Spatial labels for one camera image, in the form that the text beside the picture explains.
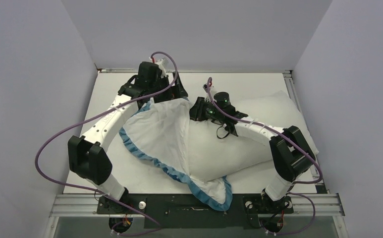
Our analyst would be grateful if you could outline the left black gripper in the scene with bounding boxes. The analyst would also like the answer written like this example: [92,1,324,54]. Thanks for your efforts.
[148,72,187,104]

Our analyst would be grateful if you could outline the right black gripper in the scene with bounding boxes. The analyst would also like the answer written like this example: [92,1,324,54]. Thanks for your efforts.
[184,97,224,122]

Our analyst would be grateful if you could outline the white pillow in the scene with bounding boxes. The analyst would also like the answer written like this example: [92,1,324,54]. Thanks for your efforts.
[187,91,319,182]

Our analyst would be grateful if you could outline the white pillowcase with blue trim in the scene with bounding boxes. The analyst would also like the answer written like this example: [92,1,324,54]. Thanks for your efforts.
[119,98,233,211]

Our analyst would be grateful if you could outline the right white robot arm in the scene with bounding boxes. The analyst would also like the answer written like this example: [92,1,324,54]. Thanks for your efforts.
[189,91,318,212]

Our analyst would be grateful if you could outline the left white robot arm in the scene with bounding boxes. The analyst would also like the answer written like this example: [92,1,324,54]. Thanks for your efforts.
[68,61,188,213]

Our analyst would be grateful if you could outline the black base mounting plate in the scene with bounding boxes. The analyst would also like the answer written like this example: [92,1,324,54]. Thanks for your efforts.
[97,193,293,229]

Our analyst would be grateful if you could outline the white knob on plate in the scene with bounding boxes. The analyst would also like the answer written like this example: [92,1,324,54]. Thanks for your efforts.
[138,201,146,210]

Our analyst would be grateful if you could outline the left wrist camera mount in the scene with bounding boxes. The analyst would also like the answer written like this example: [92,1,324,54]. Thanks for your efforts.
[149,57,172,75]

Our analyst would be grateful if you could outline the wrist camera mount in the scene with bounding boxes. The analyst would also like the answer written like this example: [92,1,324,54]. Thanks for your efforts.
[149,57,172,75]
[203,83,217,101]

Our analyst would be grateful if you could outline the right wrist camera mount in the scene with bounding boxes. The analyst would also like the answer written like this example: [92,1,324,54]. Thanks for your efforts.
[203,83,217,101]

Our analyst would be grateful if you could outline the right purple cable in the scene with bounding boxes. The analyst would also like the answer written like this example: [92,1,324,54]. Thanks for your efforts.
[206,77,324,237]

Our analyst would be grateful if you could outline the purple cable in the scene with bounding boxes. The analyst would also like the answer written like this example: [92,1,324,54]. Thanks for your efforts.
[35,51,179,237]
[206,77,324,237]

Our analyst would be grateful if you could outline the aluminium right side rail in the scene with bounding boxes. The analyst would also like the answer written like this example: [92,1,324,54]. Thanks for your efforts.
[283,70,324,185]

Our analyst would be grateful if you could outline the aluminium rail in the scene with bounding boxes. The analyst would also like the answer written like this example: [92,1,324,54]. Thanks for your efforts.
[50,193,344,217]
[283,70,324,185]

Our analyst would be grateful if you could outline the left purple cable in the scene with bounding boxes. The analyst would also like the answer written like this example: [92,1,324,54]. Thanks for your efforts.
[35,51,179,237]

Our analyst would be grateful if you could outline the aluminium front rail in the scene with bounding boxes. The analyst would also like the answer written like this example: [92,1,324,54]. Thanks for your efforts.
[50,193,344,217]

